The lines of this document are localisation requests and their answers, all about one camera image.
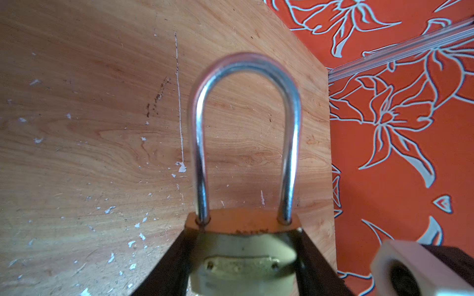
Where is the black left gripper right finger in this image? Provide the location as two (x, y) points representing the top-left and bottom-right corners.
(294, 229), (354, 296)

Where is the large brass padlock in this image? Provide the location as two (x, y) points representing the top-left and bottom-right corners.
(185, 53), (302, 296)

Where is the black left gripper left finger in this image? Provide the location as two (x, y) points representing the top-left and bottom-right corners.
(132, 229), (196, 296)

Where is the aluminium frame post right rear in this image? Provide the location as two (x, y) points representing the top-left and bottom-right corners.
(328, 16), (474, 83)

